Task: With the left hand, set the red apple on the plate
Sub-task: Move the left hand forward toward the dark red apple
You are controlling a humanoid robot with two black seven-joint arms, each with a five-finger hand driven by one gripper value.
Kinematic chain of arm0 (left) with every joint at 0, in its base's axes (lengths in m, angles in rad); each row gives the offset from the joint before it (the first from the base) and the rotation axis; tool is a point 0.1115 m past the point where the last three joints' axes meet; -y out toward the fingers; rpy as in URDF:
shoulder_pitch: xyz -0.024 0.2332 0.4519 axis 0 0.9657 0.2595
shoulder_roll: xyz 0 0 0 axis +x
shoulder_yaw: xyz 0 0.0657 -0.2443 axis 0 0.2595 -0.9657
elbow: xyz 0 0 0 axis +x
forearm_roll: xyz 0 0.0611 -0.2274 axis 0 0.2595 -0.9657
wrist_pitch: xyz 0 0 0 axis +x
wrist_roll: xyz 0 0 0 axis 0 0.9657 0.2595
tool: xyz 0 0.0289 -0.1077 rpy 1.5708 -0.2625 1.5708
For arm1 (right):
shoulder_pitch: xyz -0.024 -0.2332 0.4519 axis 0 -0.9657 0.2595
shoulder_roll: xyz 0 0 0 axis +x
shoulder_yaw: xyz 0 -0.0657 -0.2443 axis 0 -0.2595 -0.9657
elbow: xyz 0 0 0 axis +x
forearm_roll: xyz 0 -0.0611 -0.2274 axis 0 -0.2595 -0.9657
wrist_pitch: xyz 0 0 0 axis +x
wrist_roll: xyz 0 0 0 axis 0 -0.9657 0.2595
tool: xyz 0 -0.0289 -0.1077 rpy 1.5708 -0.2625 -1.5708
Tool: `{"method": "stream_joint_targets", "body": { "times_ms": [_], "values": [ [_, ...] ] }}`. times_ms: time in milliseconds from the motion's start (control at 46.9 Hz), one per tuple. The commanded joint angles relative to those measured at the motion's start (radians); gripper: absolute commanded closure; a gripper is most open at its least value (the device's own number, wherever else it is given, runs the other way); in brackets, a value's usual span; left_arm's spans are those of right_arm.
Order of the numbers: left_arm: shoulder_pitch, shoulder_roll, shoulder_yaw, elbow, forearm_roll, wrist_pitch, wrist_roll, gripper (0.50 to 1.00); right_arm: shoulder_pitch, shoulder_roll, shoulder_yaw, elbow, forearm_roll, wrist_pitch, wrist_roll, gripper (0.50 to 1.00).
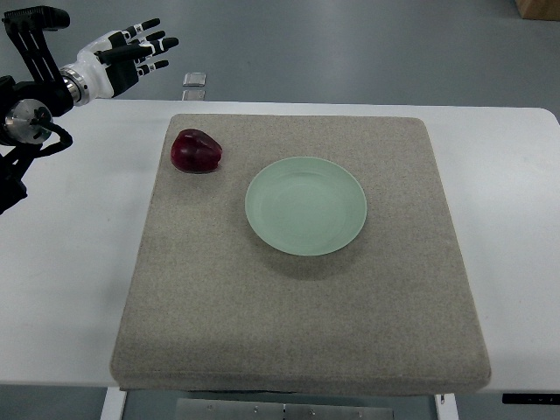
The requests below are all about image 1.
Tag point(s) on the light green plate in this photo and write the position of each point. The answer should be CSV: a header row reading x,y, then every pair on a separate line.
x,y
306,206

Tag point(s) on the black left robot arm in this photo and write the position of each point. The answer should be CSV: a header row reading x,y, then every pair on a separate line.
x,y
29,107

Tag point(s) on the white table leg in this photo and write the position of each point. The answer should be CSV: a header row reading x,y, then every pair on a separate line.
x,y
114,404

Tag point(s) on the beige fabric cushion mat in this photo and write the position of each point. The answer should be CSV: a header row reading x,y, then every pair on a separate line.
x,y
213,307

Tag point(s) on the red apple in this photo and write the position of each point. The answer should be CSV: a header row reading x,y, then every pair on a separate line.
x,y
195,151

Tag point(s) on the metal table base plate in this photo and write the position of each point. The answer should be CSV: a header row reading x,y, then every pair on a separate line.
x,y
199,409

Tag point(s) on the clear floor socket cover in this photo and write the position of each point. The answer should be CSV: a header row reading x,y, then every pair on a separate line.
x,y
194,79

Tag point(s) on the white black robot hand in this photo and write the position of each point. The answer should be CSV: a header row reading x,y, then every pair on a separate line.
x,y
115,62

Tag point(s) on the black table control panel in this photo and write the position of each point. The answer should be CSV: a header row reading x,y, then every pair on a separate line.
x,y
530,399

